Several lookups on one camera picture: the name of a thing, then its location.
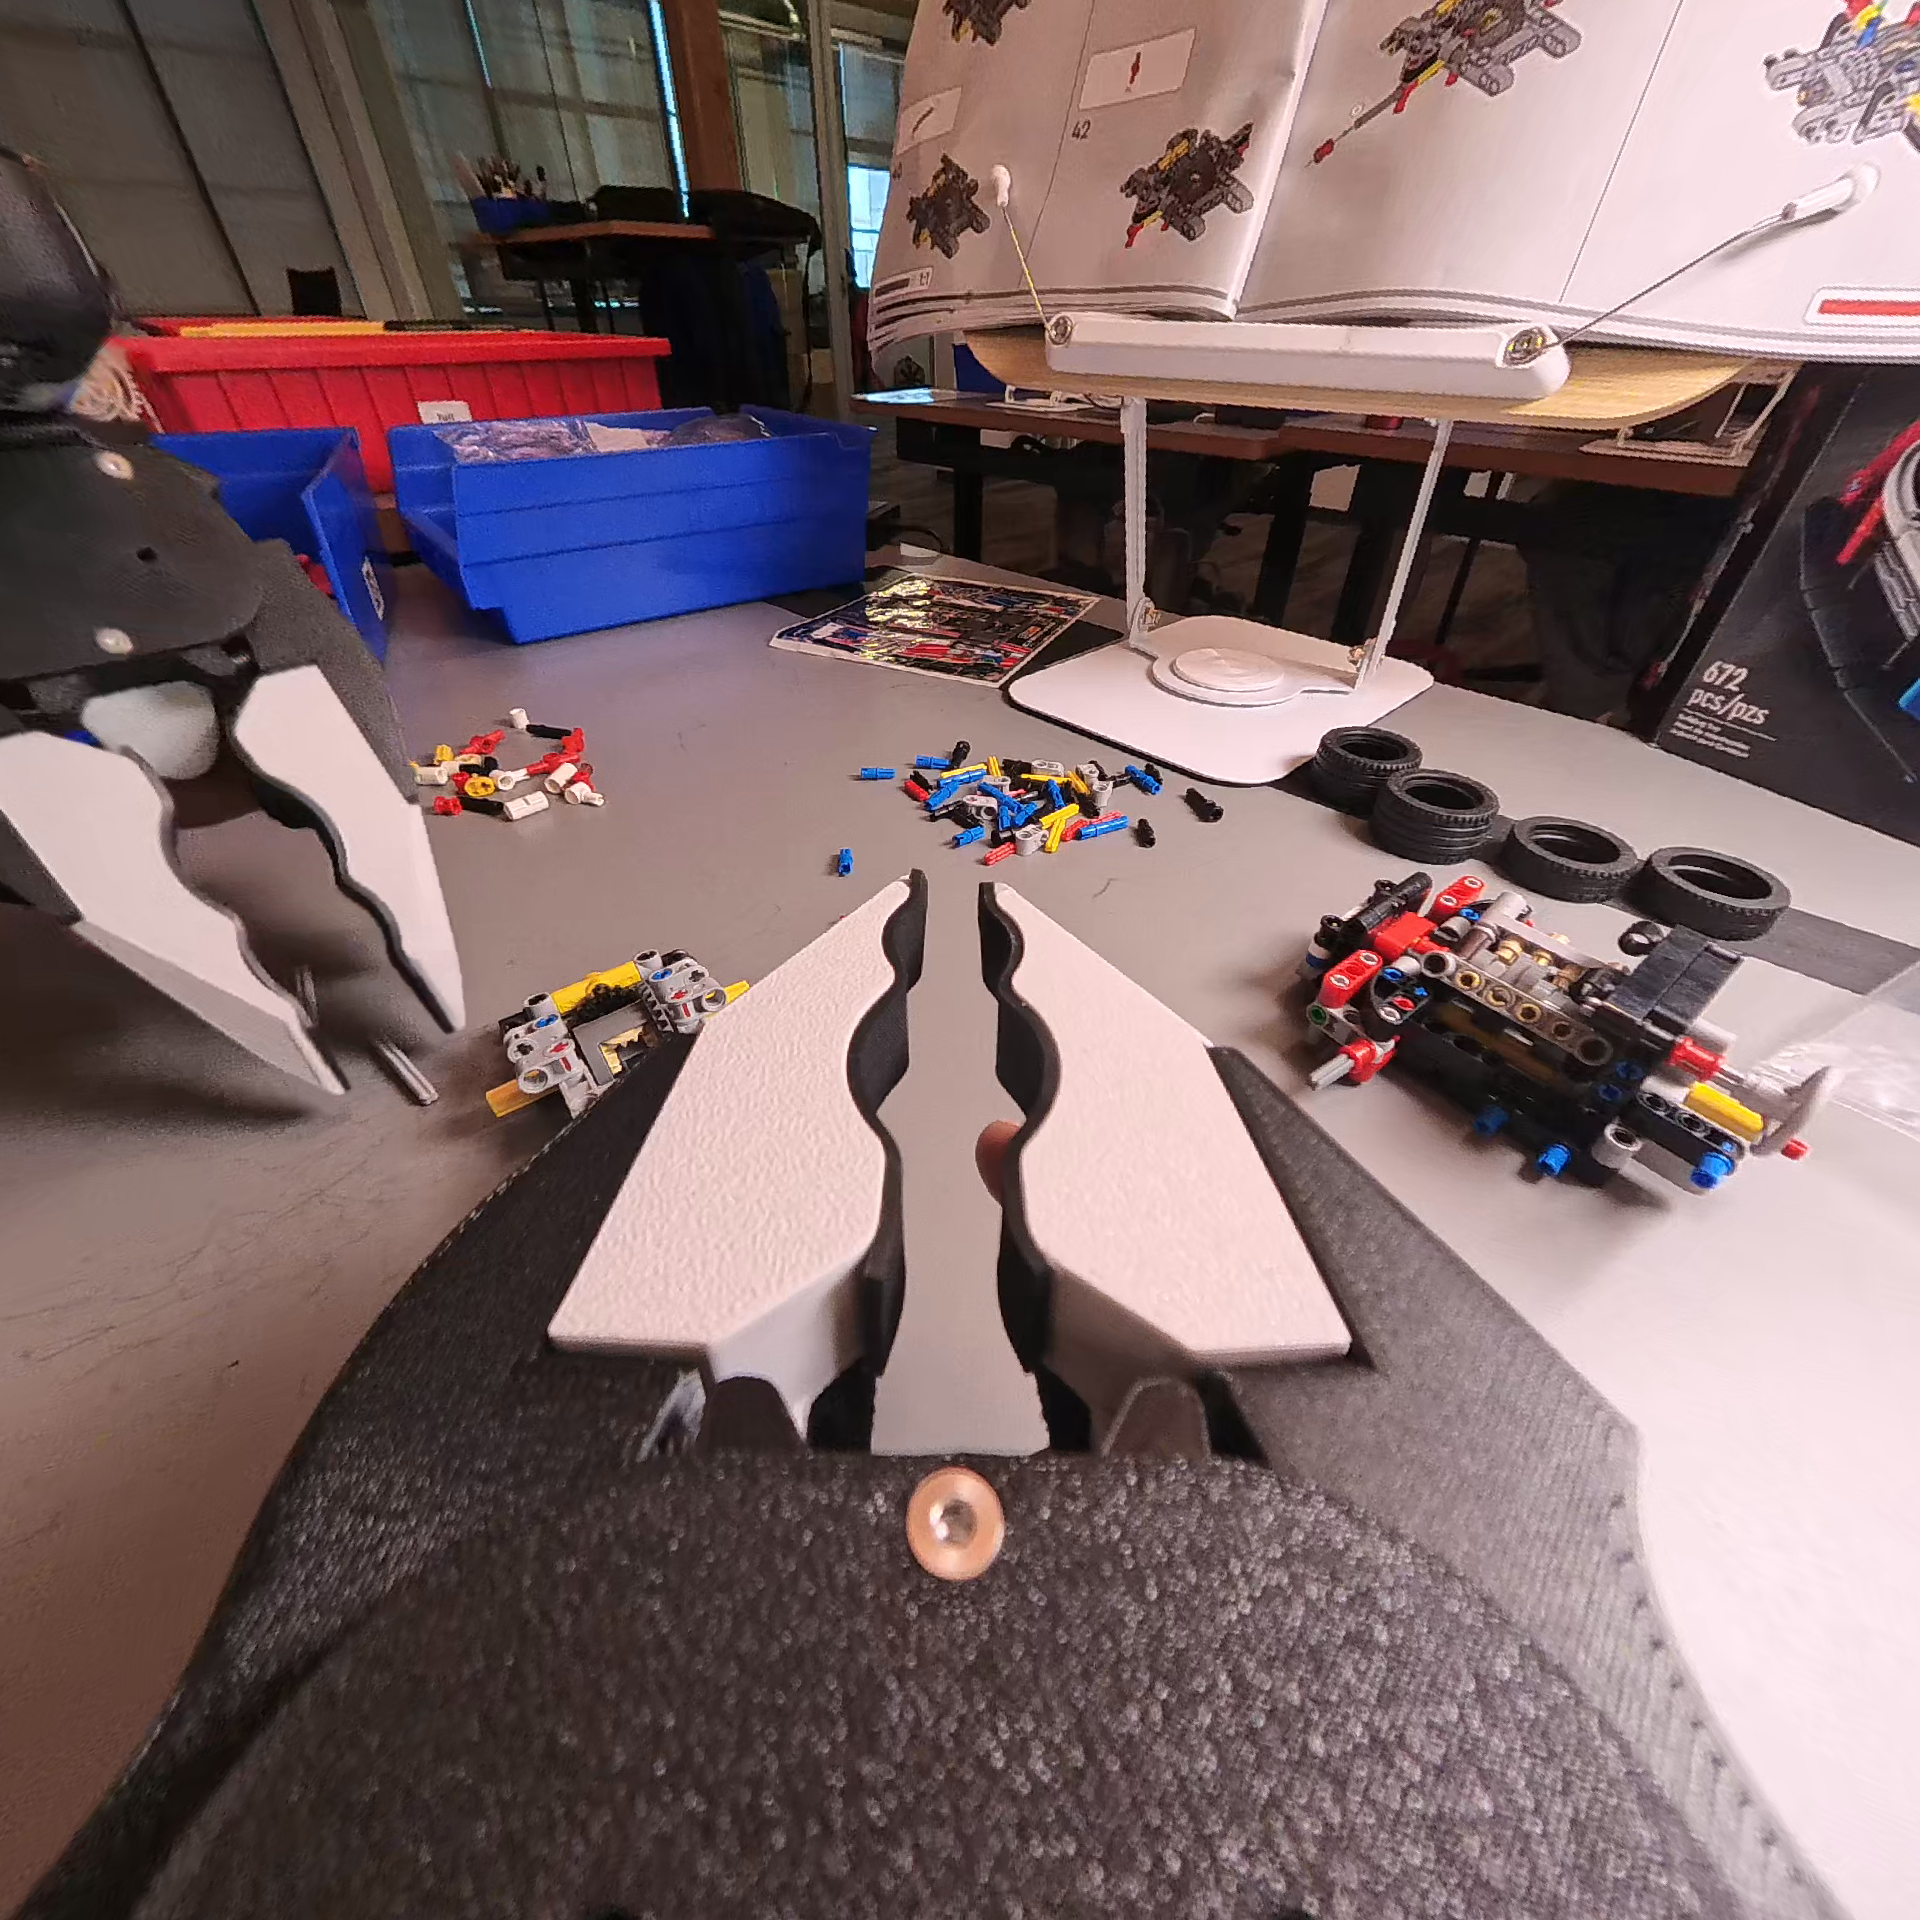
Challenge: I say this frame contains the clear plastic bag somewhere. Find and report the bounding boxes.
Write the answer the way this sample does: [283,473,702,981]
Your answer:
[1747,960,1920,1137]

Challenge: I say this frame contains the pile of blue yellow lego pins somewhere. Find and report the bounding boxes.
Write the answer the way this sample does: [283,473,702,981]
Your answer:
[901,739,1165,865]

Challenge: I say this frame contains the red plastic bin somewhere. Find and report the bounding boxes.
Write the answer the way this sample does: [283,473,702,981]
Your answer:
[112,315,672,491]

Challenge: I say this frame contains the small grey yellow lego gear assembly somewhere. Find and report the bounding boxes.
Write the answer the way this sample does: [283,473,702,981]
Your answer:
[486,949,753,1125]

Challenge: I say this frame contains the open lego instruction booklet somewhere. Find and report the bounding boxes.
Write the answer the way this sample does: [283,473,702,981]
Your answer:
[866,0,1920,366]

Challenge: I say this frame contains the lego sticker sheet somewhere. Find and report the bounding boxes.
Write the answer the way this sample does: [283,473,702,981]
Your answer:
[769,570,1102,694]

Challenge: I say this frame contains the large blue plastic bin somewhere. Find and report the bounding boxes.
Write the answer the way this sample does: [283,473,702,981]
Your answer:
[387,407,875,647]

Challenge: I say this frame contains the pile of red white lego pieces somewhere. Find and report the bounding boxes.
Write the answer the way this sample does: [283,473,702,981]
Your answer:
[413,705,608,823]

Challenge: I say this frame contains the long wooden table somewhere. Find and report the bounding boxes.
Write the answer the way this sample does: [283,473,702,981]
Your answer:
[856,383,1802,640]

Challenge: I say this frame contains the large black red lego chassis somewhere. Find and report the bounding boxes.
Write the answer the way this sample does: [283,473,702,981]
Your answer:
[1296,871,1841,1194]

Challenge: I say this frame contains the blue tub of tools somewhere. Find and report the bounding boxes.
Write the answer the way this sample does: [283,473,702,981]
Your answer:
[459,152,553,238]

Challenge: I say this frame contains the dark background desk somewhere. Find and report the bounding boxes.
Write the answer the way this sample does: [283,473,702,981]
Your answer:
[457,183,824,425]

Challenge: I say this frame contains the crumpled clear plastic bags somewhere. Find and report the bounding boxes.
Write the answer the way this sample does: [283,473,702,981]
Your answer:
[433,413,830,462]

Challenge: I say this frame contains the white book stand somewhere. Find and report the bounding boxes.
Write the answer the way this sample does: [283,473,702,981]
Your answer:
[960,159,1885,785]

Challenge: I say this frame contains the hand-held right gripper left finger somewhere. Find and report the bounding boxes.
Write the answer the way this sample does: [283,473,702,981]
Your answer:
[546,871,934,1455]

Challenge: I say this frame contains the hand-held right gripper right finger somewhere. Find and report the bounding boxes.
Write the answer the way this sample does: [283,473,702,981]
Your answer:
[976,882,1355,1450]

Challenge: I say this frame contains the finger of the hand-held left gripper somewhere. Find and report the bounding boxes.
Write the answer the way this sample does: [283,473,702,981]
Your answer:
[0,728,351,1097]
[229,661,472,1041]

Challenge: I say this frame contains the small blue plastic bin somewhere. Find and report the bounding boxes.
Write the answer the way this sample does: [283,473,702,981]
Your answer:
[151,427,397,663]

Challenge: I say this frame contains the black lego set box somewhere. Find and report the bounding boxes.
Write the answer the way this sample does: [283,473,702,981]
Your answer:
[1650,368,1920,847]

